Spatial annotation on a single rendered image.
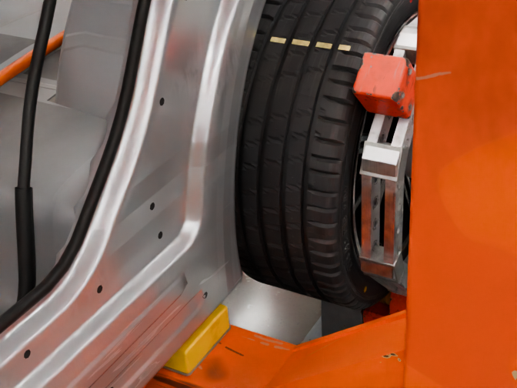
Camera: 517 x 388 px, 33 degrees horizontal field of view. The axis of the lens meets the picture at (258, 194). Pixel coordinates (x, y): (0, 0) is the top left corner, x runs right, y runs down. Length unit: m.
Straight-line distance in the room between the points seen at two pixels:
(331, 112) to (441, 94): 0.47
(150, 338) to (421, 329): 0.40
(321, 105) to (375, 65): 0.11
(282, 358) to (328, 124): 0.39
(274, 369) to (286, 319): 1.18
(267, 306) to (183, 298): 1.33
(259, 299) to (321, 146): 1.34
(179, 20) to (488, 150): 0.49
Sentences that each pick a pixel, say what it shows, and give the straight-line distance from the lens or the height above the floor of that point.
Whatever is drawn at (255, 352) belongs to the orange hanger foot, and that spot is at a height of 0.68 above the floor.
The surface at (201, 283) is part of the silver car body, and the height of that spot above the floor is 0.83.
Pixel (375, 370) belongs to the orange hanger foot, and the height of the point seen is 0.81.
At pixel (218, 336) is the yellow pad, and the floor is 0.69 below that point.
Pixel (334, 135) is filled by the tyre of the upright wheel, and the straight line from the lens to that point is 1.40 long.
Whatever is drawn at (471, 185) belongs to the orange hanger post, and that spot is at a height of 1.15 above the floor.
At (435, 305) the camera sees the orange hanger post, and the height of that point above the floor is 0.97.
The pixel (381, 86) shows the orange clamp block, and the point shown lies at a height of 1.09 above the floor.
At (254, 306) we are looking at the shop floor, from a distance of 2.67.
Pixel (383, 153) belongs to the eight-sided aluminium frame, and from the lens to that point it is 1.42.
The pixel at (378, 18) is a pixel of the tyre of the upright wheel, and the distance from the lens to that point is 1.47.
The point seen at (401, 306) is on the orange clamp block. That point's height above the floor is 0.54.
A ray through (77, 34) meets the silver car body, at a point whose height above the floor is 1.14.
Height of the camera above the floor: 1.65
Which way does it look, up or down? 31 degrees down
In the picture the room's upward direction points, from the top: 4 degrees counter-clockwise
